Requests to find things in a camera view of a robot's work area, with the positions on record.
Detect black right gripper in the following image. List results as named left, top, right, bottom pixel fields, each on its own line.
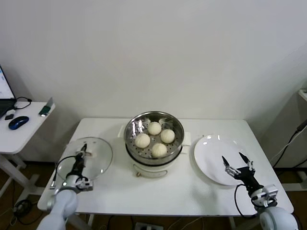
left=222, top=152, right=261, bottom=192

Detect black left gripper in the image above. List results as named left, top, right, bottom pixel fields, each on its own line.
left=71, top=143, right=89, bottom=177

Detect round glass pot lid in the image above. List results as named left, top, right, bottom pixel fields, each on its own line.
left=55, top=137, right=113, bottom=181

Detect white steamed baozi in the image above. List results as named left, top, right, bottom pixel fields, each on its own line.
left=151, top=143, right=168, bottom=158
left=134, top=133, right=151, bottom=149
left=160, top=129, right=175, bottom=144
left=147, top=121, right=162, bottom=135

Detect stainless steel steamer basket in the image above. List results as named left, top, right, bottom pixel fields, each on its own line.
left=124, top=111, right=186, bottom=161

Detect large white plate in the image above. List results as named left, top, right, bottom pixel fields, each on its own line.
left=191, top=135, right=252, bottom=186

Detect white side table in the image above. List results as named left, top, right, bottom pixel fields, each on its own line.
left=0, top=102, right=56, bottom=204

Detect white electric cooker base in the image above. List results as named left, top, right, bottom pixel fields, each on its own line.
left=118, top=124, right=192, bottom=179

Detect blue computer mouse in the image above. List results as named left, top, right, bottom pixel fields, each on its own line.
left=8, top=115, right=29, bottom=130

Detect black laptop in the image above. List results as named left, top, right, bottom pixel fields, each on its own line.
left=0, top=63, right=17, bottom=119

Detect white shelf edge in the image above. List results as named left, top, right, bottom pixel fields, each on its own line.
left=298, top=89, right=307, bottom=106

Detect white floor power strip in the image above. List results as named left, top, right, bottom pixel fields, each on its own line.
left=135, top=222, right=164, bottom=230

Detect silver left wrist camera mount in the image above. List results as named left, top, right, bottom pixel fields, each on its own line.
left=76, top=176, right=94, bottom=192

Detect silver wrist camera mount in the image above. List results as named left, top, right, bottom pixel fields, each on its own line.
left=76, top=176, right=94, bottom=192
left=250, top=184, right=279, bottom=208

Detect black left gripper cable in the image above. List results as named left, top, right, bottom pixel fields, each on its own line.
left=49, top=155, right=79, bottom=190

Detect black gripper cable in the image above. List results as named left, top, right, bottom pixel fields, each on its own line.
left=234, top=184, right=259, bottom=218
left=49, top=155, right=79, bottom=190

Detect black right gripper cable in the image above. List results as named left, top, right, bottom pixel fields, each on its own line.
left=234, top=184, right=259, bottom=218

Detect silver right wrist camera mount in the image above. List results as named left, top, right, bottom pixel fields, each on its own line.
left=250, top=184, right=279, bottom=208

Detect black and white wall cable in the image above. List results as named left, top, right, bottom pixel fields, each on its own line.
left=272, top=118, right=307, bottom=168

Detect green handled scraper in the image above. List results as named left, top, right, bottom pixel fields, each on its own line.
left=39, top=97, right=54, bottom=117

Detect white desk foot frame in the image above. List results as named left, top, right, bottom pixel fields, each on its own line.
left=282, top=171, right=307, bottom=192

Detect black laptop cable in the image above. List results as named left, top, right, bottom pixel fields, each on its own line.
left=13, top=96, right=33, bottom=111

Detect tangled floor cables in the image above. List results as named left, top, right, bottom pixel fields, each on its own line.
left=13, top=198, right=33, bottom=219

